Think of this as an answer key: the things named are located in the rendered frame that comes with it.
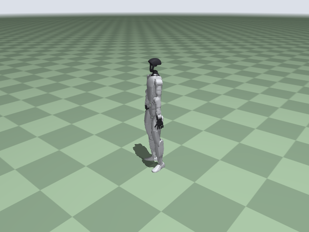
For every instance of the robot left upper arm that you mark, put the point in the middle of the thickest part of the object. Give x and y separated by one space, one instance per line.
158 88

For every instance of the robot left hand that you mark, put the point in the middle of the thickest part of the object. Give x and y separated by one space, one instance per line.
159 123

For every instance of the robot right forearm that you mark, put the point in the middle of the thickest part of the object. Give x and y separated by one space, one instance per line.
147 102

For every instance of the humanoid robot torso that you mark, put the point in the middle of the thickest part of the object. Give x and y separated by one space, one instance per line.
151 92

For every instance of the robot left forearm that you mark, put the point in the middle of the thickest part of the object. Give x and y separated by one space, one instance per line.
158 108

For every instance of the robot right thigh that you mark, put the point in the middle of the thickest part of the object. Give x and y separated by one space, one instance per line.
148 122

